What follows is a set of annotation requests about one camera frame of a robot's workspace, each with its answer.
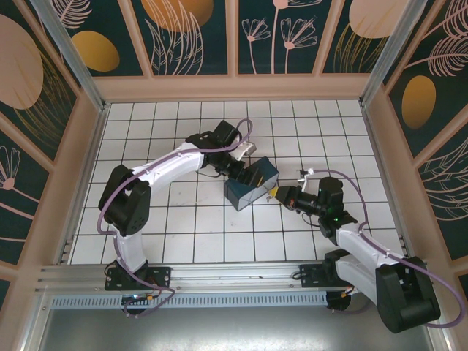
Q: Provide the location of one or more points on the teal starry night tin box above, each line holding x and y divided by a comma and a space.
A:
252, 196

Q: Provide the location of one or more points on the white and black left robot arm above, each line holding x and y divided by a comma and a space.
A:
172, 164

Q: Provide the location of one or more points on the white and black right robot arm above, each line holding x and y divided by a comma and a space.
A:
365, 248

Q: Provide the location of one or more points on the grey metal sheet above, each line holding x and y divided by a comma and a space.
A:
234, 329

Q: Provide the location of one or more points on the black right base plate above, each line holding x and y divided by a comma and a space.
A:
309, 274

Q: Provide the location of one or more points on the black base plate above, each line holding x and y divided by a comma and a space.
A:
309, 274
161, 276

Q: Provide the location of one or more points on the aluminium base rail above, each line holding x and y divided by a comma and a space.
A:
234, 272

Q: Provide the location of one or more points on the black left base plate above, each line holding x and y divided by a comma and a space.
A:
161, 276

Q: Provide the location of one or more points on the aluminium frame post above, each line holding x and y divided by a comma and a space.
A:
393, 55
72, 55

